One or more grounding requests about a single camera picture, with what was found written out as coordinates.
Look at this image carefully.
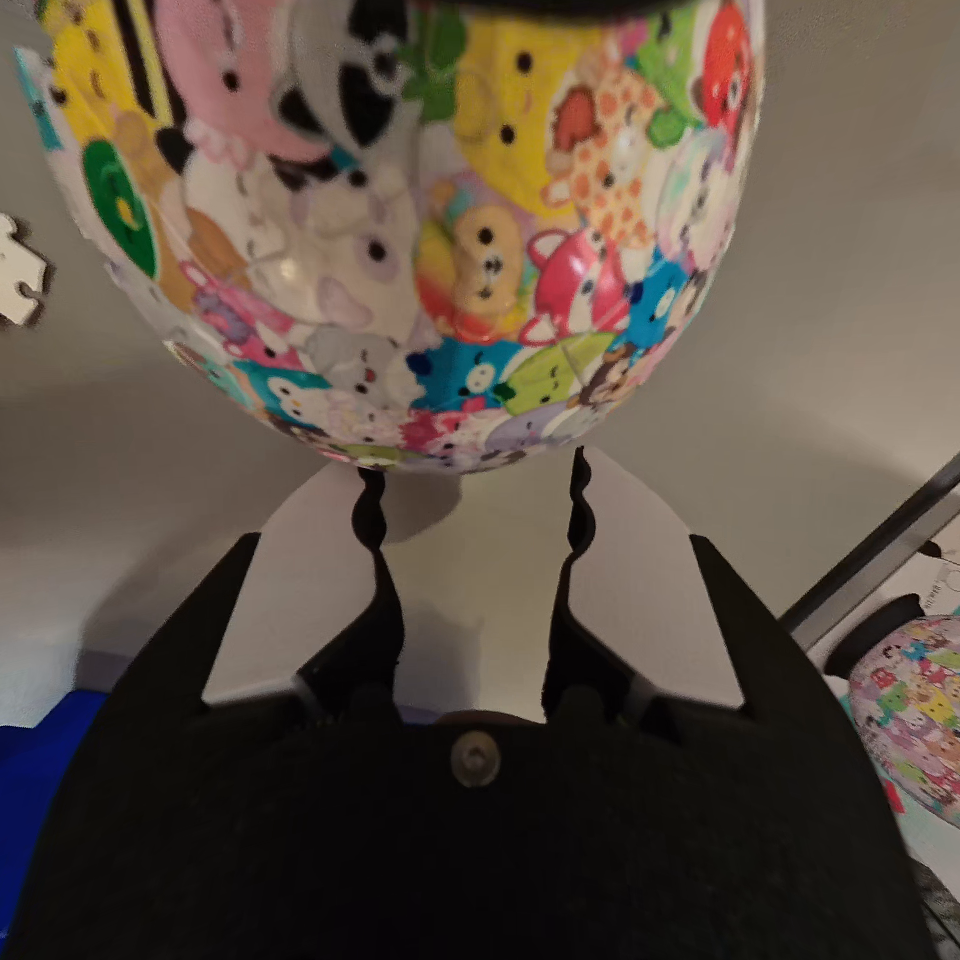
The white puzzle piece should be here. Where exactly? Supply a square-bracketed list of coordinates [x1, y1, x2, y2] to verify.
[0, 213, 51, 327]

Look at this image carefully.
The puzzle box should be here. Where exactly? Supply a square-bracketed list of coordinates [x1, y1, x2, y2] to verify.
[822, 593, 960, 829]

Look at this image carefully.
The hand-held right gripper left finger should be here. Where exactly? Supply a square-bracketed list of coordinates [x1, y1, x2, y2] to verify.
[203, 465, 403, 715]

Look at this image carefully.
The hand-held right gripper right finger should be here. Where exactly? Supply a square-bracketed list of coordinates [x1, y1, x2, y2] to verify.
[543, 447, 747, 715]

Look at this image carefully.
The blue plastic bin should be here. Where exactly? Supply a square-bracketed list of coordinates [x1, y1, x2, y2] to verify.
[0, 687, 109, 901]

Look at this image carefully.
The colourful puzzle ball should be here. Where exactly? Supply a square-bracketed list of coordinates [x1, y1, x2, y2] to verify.
[15, 0, 766, 475]

